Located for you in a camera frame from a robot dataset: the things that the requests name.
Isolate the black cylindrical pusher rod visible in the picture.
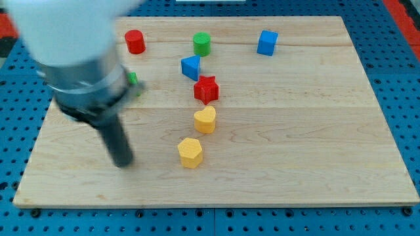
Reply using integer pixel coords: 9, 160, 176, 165
94, 115, 133, 168

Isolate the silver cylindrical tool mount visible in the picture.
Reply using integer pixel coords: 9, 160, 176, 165
37, 45, 144, 127

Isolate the green star block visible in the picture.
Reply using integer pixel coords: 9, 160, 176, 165
127, 72, 142, 96

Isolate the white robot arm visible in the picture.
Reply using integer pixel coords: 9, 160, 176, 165
4, 0, 144, 168

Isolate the yellow heart block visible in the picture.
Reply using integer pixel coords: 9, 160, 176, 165
194, 106, 216, 134

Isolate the red star block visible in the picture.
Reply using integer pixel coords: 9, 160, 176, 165
194, 75, 219, 105

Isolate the red cylinder block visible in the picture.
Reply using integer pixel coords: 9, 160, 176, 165
124, 29, 146, 54

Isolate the yellow hexagon block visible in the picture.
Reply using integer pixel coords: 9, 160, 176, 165
177, 138, 203, 168

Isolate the blue triangle block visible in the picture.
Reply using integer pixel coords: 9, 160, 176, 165
181, 55, 201, 81

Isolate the wooden board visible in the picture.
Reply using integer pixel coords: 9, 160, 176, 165
14, 16, 419, 208

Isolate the green cylinder block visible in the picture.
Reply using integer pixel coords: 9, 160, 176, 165
192, 31, 211, 56

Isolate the blue cube block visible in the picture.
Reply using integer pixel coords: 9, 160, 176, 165
257, 30, 278, 56

